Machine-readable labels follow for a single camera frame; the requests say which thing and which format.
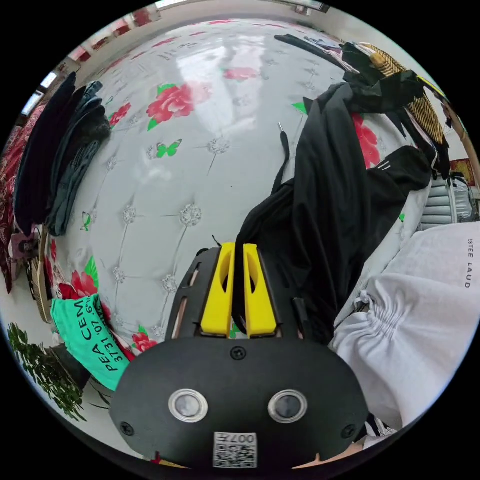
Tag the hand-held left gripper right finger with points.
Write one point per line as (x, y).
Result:
(259, 300)

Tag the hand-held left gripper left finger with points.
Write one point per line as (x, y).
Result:
(217, 296)

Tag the red patterned curtain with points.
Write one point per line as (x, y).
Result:
(9, 187)

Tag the pile of dark folded clothes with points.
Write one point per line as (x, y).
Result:
(71, 157)

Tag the green leafy plant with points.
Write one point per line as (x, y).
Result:
(37, 363)

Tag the window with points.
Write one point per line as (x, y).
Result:
(39, 92)

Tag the green printed cloth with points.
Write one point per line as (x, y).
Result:
(84, 333)

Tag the black long pants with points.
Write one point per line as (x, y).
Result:
(330, 195)

